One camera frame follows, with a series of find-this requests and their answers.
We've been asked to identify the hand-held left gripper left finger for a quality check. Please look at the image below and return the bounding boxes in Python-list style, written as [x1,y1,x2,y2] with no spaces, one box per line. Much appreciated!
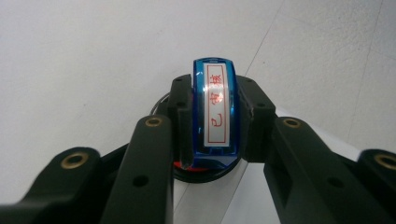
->
[167,74,195,169]

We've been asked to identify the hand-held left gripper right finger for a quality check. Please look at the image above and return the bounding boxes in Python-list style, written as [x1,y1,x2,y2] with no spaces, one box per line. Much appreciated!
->
[234,75,278,163]

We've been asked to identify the blue stamp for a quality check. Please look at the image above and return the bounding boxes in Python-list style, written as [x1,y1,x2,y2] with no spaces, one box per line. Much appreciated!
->
[191,56,241,171]

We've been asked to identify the white paper sheet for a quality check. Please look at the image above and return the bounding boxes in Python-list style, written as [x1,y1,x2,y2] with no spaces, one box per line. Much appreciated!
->
[172,106,363,224]

